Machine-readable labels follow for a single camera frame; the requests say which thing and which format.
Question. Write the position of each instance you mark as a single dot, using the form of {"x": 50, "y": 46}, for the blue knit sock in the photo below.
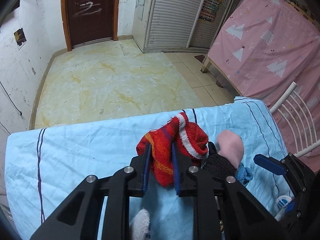
{"x": 244, "y": 174}

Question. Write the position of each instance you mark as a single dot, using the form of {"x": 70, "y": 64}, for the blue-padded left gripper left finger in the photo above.
{"x": 78, "y": 216}

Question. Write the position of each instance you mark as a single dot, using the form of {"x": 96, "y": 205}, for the dark wall sticker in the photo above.
{"x": 20, "y": 37}

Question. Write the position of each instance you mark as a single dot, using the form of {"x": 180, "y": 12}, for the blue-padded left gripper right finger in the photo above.
{"x": 223, "y": 208}

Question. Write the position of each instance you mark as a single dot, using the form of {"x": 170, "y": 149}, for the dark brown door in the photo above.
{"x": 89, "y": 21}

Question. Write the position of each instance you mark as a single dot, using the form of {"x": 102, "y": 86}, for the black knit sock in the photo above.
{"x": 217, "y": 165}

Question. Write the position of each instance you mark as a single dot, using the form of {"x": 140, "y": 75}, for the colourful wall chart poster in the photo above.
{"x": 209, "y": 10}

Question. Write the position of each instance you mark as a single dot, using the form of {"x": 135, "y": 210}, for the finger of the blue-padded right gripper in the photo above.
{"x": 272, "y": 165}

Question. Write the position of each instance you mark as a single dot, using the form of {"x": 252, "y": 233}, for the pink and black sock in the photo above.
{"x": 230, "y": 147}

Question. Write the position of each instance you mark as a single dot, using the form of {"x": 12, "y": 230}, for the light blue bed sheet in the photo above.
{"x": 43, "y": 166}

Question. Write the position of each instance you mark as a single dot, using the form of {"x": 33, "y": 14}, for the white slatted wardrobe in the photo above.
{"x": 174, "y": 25}

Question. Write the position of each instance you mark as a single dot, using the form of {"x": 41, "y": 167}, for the white metal chair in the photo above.
{"x": 295, "y": 112}

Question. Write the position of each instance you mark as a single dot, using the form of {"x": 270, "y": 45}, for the pink tree-print curtain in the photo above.
{"x": 262, "y": 48}

